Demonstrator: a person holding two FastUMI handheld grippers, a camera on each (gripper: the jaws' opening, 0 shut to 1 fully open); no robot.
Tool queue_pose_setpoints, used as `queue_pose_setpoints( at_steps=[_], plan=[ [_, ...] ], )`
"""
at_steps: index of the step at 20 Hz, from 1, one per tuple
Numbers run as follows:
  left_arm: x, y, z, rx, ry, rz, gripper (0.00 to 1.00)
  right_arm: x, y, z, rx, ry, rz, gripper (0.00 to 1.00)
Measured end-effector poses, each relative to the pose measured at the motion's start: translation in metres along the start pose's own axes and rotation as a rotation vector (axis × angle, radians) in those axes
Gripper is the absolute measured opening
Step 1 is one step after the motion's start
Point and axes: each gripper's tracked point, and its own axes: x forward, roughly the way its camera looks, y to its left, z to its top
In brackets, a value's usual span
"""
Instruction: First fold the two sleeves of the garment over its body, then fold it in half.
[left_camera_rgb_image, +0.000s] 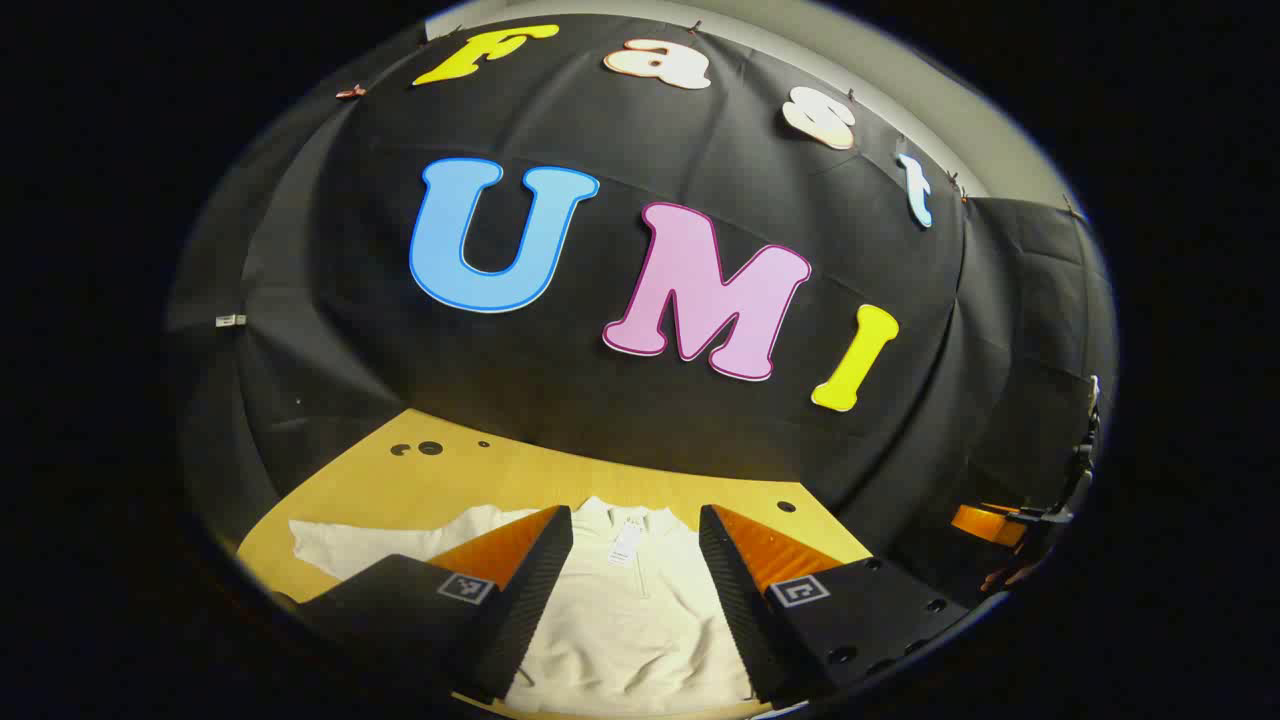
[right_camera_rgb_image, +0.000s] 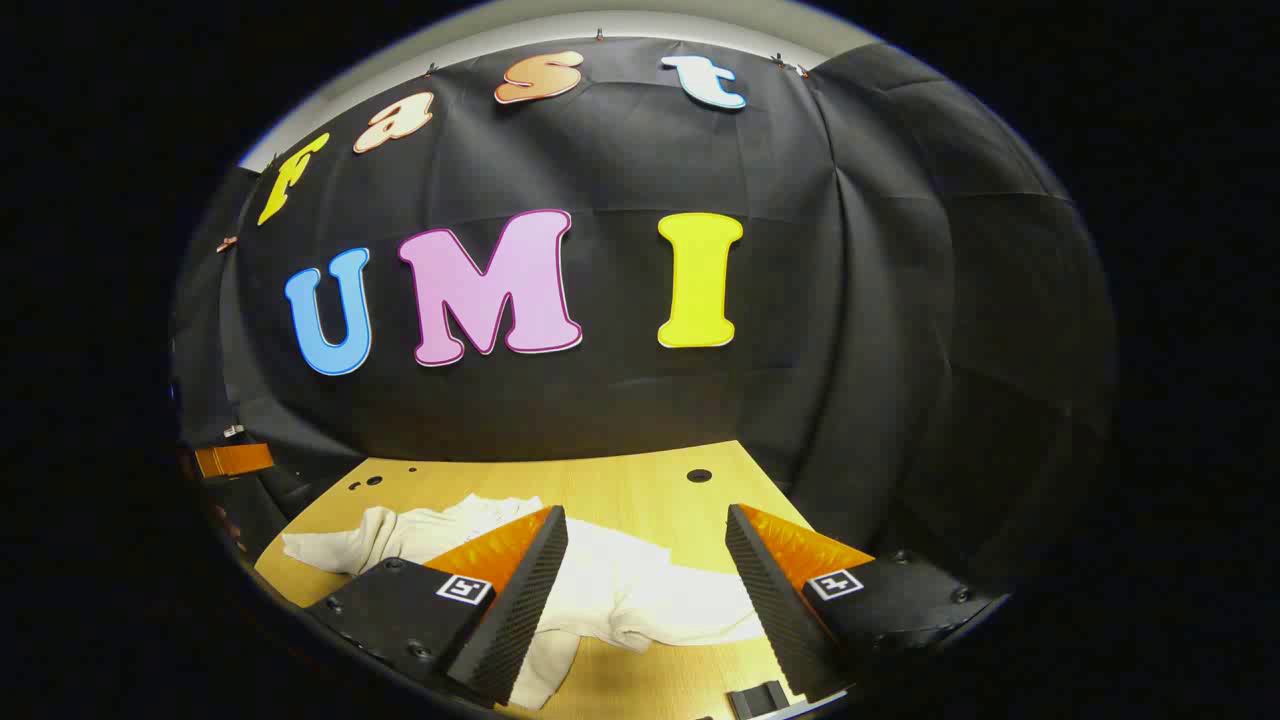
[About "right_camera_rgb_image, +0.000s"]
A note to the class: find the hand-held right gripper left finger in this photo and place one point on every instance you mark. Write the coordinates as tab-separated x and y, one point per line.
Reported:
520	620

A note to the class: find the cream zip-up sweater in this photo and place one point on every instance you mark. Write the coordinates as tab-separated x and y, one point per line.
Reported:
640	590

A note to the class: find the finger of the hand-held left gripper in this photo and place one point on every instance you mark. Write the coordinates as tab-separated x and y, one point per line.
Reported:
235	460

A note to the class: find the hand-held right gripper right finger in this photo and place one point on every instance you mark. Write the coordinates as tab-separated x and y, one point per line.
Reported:
775	610

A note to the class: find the black backdrop cloth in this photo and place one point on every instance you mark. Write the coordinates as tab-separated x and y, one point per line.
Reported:
600	400

